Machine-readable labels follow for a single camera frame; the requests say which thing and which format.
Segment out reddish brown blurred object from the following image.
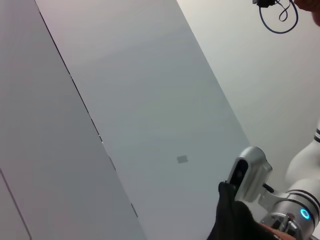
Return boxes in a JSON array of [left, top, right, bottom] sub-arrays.
[[293, 0, 320, 26]]

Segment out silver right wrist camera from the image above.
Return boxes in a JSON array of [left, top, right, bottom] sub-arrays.
[[228, 146, 274, 204]]

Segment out thin black looped cable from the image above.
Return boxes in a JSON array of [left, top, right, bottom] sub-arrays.
[[277, 0, 293, 23]]

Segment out black cable and mount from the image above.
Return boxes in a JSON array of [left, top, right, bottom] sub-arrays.
[[257, 0, 300, 35]]

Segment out black food bag orange straps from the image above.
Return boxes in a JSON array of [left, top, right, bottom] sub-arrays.
[[206, 181, 297, 240]]

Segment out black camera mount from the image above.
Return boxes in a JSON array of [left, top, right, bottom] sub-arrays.
[[252, 0, 276, 8]]

